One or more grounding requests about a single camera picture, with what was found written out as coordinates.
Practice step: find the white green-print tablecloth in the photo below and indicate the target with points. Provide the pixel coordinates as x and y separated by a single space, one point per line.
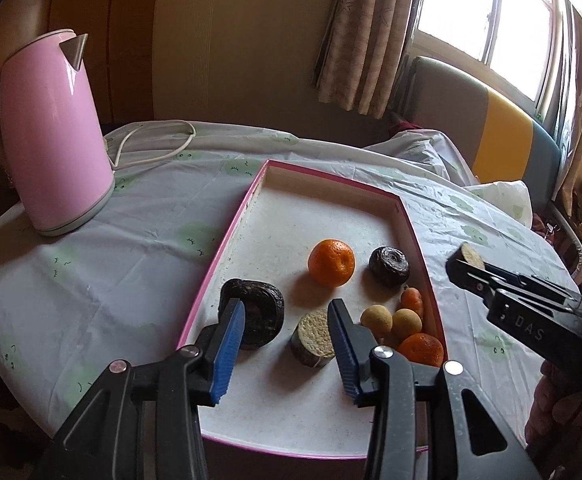
136 260

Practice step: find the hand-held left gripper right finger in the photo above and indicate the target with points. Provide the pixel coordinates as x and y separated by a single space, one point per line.
346 350

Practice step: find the person's right hand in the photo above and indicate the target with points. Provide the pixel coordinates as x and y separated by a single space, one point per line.
553 400

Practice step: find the small carrot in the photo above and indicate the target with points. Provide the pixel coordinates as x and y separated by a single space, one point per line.
413 301

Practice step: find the pink-rimmed white tray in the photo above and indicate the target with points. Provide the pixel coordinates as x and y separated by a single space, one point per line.
301 220

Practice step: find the small orange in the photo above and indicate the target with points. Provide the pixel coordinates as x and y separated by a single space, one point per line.
421 349

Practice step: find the ringed eggplant end piece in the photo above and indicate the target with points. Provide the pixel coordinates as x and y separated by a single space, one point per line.
390 266

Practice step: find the white sheer curtain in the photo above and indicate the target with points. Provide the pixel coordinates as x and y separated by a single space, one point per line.
578 100

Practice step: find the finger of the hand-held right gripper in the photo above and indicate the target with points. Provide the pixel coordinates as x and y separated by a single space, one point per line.
468 280
526 282

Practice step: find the cut eggplant cylinder piece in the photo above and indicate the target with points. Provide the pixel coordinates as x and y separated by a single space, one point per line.
313 340
472 255

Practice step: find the large orange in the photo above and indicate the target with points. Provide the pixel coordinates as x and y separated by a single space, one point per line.
332 262

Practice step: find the pink electric kettle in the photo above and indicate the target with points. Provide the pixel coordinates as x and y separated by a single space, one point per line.
53 135

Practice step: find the grey yellow blue bench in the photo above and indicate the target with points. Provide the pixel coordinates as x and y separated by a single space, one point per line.
501 125

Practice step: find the wrinkled eggplant end piece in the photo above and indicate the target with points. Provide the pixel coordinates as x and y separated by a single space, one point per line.
262 305

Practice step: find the small yellow potato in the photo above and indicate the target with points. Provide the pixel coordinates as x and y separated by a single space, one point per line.
405 324
377 321

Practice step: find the window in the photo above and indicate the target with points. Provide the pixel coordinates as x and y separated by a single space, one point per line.
491 15

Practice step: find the beige patterned curtain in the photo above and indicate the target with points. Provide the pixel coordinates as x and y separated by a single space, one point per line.
366 35

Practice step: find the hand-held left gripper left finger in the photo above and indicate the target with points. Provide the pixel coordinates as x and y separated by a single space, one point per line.
228 355

